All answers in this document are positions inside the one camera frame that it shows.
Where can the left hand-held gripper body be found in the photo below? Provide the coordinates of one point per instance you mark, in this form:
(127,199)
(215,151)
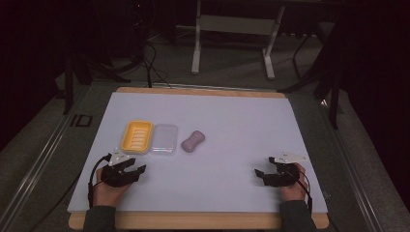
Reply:
(116,176)

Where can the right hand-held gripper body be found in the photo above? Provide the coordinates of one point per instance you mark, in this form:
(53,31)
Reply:
(283,175)

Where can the yellow soap dish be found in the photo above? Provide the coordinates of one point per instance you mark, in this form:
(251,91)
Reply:
(137,137)

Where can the clear plastic soap dish tray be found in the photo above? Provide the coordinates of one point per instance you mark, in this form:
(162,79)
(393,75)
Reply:
(164,139)

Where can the purple soap bar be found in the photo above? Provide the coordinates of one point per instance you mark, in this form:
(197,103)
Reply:
(192,141)

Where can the person's left hand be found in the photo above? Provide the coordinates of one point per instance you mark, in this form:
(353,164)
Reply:
(108,194)

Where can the person's right hand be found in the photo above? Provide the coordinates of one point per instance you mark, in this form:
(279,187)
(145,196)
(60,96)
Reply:
(295,192)

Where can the white table mat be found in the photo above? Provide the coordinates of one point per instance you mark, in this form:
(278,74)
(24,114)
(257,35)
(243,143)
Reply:
(232,145)

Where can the black metal stand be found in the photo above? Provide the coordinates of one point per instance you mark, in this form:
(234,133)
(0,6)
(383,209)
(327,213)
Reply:
(68,90)
(334,103)

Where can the metal floor rail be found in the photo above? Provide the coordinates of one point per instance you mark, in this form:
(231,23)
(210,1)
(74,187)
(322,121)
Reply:
(354,180)
(35,167)

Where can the white metal desk frame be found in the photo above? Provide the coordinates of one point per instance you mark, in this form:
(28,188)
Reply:
(234,25)

